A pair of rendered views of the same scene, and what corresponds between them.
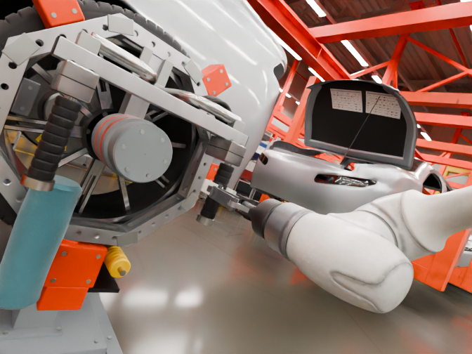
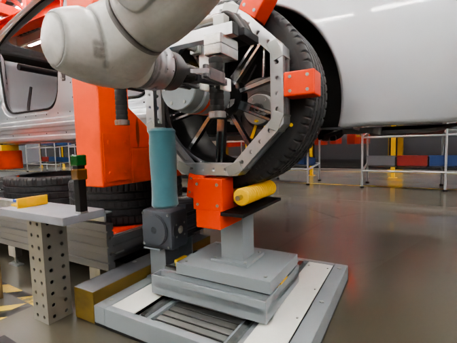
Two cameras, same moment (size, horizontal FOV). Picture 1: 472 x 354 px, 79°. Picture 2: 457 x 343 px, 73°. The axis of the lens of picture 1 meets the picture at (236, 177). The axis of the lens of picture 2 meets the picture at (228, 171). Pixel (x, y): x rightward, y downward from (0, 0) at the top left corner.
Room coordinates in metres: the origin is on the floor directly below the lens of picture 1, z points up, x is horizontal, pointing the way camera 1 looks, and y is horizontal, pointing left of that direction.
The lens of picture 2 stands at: (0.43, -0.72, 0.68)
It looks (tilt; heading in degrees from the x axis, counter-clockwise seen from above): 5 degrees down; 70
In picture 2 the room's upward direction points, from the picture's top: 2 degrees counter-clockwise
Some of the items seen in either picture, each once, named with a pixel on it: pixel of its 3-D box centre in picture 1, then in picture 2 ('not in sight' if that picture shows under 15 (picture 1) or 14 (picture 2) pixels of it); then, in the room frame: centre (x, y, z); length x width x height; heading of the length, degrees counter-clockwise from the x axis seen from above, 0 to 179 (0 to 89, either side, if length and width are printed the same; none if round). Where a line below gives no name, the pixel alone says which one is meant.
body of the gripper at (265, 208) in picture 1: (263, 215); (175, 72); (0.55, -0.08, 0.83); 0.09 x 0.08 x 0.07; 41
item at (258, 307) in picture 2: not in sight; (226, 278); (0.83, 0.46, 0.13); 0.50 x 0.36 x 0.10; 131
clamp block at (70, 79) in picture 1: (74, 81); not in sight; (0.47, 0.31, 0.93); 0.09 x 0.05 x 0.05; 41
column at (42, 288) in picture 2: not in sight; (49, 266); (0.15, 0.68, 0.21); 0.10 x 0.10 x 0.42; 41
